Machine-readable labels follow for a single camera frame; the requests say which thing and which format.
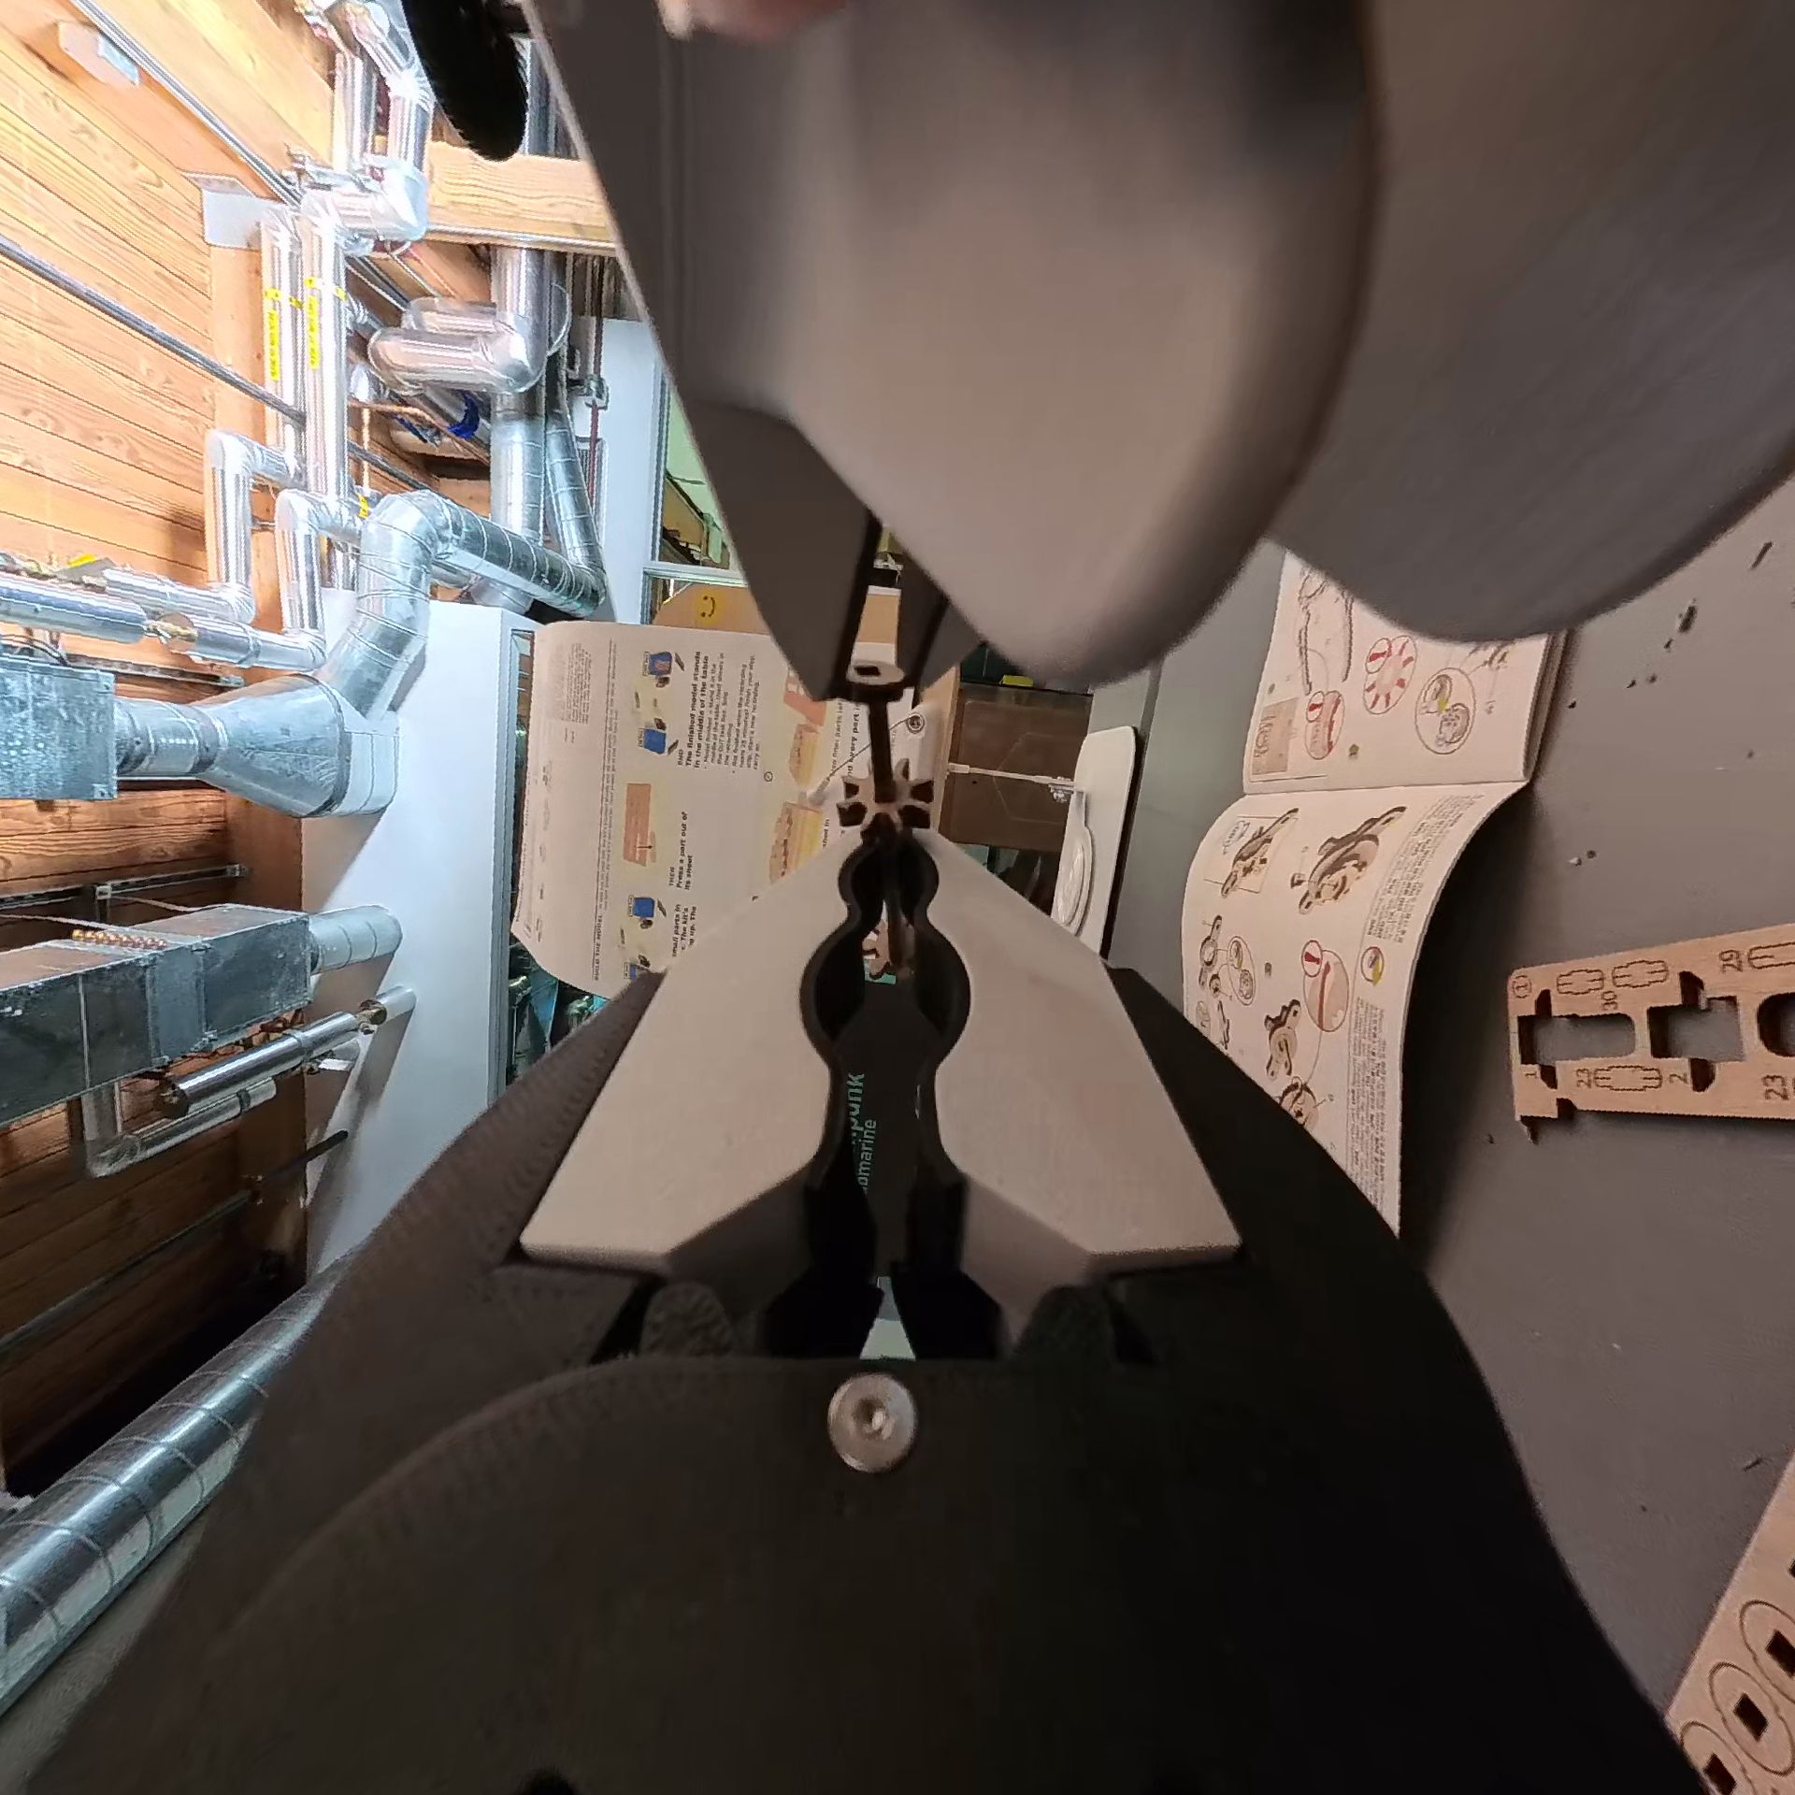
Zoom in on small wooden gear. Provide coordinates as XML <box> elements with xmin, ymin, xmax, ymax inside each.
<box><xmin>835</xmin><ymin>763</ymin><xmax>938</xmax><ymax>843</ymax></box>

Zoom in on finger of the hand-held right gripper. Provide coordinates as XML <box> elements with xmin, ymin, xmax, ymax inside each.
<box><xmin>700</xmin><ymin>409</ymin><xmax>878</xmax><ymax>699</ymax></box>
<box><xmin>897</xmin><ymin>553</ymin><xmax>983</xmax><ymax>690</ymax></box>

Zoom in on grey metal duct box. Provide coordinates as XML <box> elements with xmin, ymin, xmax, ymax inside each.
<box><xmin>0</xmin><ymin>658</ymin><xmax>121</xmax><ymax>802</ymax></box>
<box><xmin>0</xmin><ymin>903</ymin><xmax>409</xmax><ymax>1123</ymax></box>

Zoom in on large silver duct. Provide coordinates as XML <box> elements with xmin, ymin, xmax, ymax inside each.
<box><xmin>0</xmin><ymin>1239</ymin><xmax>366</xmax><ymax>1712</ymax></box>

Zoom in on cluster of silver ceiling pipes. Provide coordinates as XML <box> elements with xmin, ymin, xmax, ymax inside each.
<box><xmin>0</xmin><ymin>0</ymin><xmax>618</xmax><ymax>830</ymax></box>

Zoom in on thin wooden axle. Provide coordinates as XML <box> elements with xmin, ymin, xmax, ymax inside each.
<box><xmin>844</xmin><ymin>667</ymin><xmax>919</xmax><ymax>983</ymax></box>

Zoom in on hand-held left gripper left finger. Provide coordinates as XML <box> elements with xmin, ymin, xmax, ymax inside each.
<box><xmin>517</xmin><ymin>826</ymin><xmax>871</xmax><ymax>1359</ymax></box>

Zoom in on black cardboard box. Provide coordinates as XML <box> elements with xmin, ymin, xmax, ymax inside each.
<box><xmin>826</xmin><ymin>981</ymin><xmax>938</xmax><ymax>1359</ymax></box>

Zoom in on open instruction booklet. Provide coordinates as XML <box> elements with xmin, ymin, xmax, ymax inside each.
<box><xmin>1181</xmin><ymin>553</ymin><xmax>1564</xmax><ymax>1236</ymax></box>

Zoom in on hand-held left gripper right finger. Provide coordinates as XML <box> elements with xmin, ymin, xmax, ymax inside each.
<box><xmin>893</xmin><ymin>826</ymin><xmax>1244</xmax><ymax>1359</ymax></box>

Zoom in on small wooden parts strip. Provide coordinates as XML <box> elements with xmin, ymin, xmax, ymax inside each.
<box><xmin>1506</xmin><ymin>921</ymin><xmax>1795</xmax><ymax>1123</ymax></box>

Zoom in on white printed sign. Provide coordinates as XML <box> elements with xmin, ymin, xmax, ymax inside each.
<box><xmin>510</xmin><ymin>620</ymin><xmax>970</xmax><ymax>998</ymax></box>

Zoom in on laser-cut wooden parts sheet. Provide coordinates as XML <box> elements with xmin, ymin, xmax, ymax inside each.
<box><xmin>1667</xmin><ymin>1458</ymin><xmax>1795</xmax><ymax>1795</ymax></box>

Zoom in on brown cardboard box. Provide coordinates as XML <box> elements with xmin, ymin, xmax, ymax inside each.
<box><xmin>949</xmin><ymin>686</ymin><xmax>1093</xmax><ymax>854</ymax></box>

